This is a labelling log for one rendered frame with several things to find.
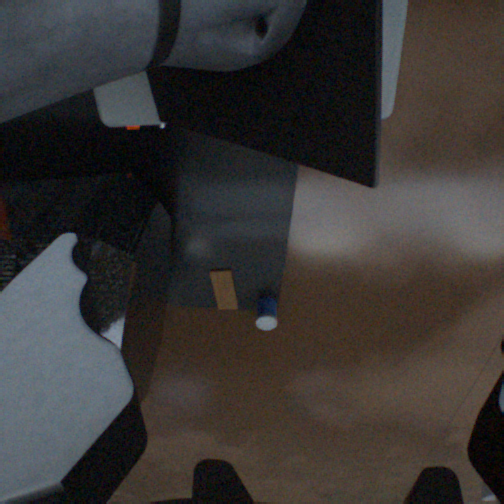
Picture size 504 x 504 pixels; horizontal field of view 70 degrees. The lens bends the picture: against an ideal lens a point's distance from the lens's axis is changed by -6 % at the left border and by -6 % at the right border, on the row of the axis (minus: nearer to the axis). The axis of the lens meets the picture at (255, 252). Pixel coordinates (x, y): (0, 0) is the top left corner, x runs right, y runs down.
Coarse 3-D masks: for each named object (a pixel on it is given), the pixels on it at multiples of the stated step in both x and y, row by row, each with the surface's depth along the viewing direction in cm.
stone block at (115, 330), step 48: (0, 192) 110; (48, 192) 110; (96, 192) 109; (144, 192) 119; (0, 240) 91; (48, 240) 91; (96, 240) 92; (144, 240) 111; (0, 288) 89; (96, 288) 93; (144, 288) 119; (144, 336) 127; (144, 384) 135
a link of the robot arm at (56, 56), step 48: (0, 0) 14; (48, 0) 15; (96, 0) 17; (144, 0) 18; (0, 48) 15; (48, 48) 17; (96, 48) 19; (144, 48) 21; (0, 96) 17; (48, 96) 20
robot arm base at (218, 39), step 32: (160, 0) 19; (192, 0) 20; (224, 0) 21; (256, 0) 22; (288, 0) 22; (160, 32) 21; (192, 32) 22; (224, 32) 24; (256, 32) 25; (288, 32) 25; (160, 64) 25; (192, 64) 27; (224, 64) 27
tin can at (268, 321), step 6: (258, 300) 188; (264, 300) 185; (270, 300) 185; (258, 306) 184; (264, 306) 182; (270, 306) 182; (276, 306) 187; (258, 312) 181; (264, 312) 179; (270, 312) 179; (276, 312) 183; (258, 318) 178; (264, 318) 177; (270, 318) 177; (276, 318) 180; (258, 324) 180; (264, 324) 180; (270, 324) 180; (276, 324) 180
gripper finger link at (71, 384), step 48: (48, 288) 8; (0, 336) 7; (48, 336) 7; (96, 336) 7; (0, 384) 6; (48, 384) 6; (96, 384) 6; (0, 432) 5; (48, 432) 5; (96, 432) 5; (144, 432) 7; (0, 480) 5; (48, 480) 5; (96, 480) 5
